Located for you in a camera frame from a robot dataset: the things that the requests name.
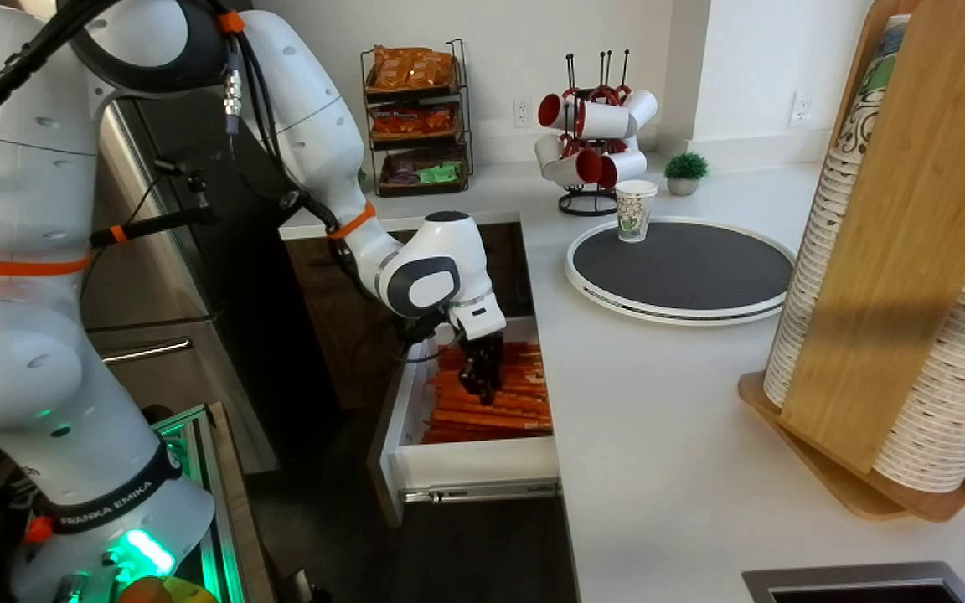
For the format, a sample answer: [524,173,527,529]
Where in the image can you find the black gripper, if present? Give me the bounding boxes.
[455,327,510,408]

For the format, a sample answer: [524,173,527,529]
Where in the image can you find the green lit robot base box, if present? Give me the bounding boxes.
[112,398,280,603]

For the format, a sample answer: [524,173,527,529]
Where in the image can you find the orange carrots in drawer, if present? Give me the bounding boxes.
[423,338,557,444]

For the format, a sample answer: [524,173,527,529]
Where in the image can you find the white open drawer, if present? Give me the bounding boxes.
[362,314,562,529]

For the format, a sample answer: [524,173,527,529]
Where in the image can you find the grey round tray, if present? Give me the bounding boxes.
[562,214,799,333]

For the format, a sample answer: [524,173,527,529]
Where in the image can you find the brown wooden cabinet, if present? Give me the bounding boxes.
[281,219,538,422]

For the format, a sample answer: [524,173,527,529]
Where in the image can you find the black metal mug tree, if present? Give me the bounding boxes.
[554,46,636,220]

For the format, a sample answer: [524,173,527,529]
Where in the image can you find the green dark snack packs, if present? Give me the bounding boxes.
[378,148,465,190]

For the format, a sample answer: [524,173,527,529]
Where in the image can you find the small glass jar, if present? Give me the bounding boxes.
[614,177,661,249]

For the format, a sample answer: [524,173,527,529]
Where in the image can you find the red orange snack bags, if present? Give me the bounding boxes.
[368,105,464,145]

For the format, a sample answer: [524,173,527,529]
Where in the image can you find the small green potted plant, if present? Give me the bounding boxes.
[661,151,712,202]

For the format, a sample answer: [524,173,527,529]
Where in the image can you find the black rod orange clip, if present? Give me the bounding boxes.
[87,204,216,254]

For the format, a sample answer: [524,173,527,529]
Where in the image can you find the printed paper cup stack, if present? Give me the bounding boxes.
[760,10,914,411]

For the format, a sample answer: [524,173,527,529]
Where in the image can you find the dark sink basin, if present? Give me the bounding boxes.
[738,559,965,603]

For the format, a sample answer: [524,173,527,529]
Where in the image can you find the wooden cup dispenser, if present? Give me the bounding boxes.
[733,0,965,525]

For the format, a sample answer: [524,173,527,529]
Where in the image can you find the white paper cup stack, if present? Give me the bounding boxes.
[867,185,965,498]

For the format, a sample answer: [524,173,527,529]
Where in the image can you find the wire snack rack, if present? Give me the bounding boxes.
[352,37,477,202]

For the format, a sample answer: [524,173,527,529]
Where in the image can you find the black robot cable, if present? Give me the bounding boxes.
[0,0,360,263]

